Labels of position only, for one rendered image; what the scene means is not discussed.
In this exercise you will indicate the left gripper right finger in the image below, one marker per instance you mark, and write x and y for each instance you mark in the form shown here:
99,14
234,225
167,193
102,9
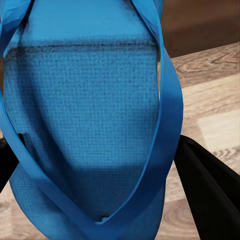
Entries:
212,190

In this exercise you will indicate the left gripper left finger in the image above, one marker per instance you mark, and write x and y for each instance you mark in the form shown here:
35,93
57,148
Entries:
8,161

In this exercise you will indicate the sandal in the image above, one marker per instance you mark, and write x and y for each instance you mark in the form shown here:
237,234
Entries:
81,85

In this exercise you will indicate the bed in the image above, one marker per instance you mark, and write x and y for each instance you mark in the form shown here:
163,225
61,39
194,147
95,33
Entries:
191,26

